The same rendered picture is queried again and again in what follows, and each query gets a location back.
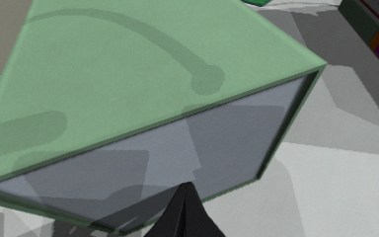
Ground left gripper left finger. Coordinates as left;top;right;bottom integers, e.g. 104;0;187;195
143;183;187;237

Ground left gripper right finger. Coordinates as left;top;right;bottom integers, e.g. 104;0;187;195
185;182;226;237

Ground green cutting mat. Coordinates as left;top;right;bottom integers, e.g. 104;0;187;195
241;0;272;7

